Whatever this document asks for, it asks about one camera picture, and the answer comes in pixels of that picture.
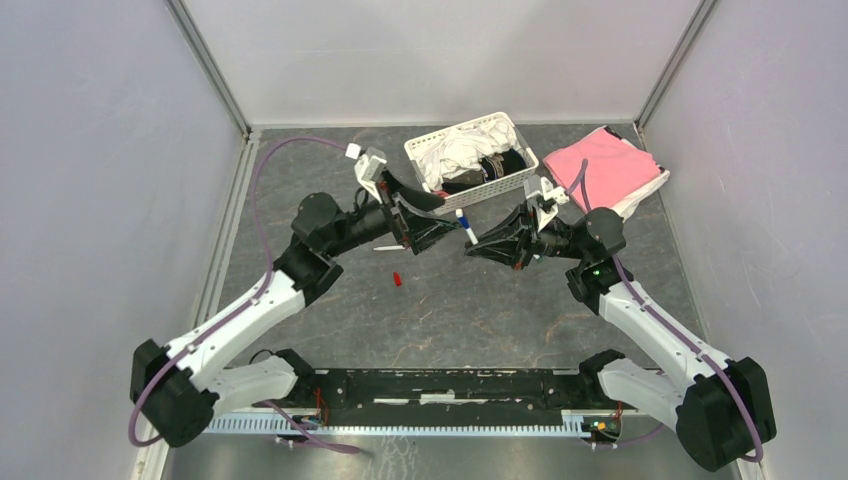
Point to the black cloth in basket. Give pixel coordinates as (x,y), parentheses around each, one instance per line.
(492,168)

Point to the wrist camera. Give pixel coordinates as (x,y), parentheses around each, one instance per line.
(369,165)
(543,199)

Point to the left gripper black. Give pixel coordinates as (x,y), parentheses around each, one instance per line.
(424,227)

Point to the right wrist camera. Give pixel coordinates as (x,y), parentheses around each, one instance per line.
(543,199)

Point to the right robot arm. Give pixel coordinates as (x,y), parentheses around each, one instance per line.
(719,408)

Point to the blue marker cap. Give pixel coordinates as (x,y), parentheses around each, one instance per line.
(462,218)

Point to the white cloth in basket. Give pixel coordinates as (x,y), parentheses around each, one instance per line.
(460,150)

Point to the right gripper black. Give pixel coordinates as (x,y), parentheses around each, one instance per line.
(507,242)

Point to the pink folded cloth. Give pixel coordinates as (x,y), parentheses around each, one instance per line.
(568,167)

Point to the white folded cloth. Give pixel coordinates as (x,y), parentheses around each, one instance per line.
(621,175)

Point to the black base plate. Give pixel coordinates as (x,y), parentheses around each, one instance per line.
(444,397)

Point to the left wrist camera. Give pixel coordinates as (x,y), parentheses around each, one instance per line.
(369,165)

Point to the white marker pen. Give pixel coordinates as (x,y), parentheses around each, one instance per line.
(471,235)

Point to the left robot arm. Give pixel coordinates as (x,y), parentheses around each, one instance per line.
(180,388)

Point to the white plastic basket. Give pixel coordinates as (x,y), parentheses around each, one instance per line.
(486,191)

